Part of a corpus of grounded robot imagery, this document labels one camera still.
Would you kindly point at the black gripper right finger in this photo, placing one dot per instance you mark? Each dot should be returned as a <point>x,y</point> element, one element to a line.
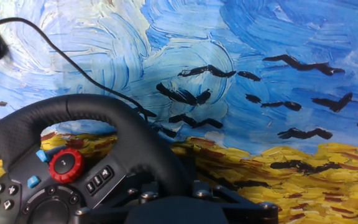
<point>247,211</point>

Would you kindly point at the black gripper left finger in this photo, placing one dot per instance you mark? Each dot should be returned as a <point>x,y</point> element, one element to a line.
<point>135,202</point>

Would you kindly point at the black racing steering wheel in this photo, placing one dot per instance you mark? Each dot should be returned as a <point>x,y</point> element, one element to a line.
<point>104,109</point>

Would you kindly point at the painted wheat field mat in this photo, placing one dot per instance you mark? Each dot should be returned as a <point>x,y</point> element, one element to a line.
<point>259,93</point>

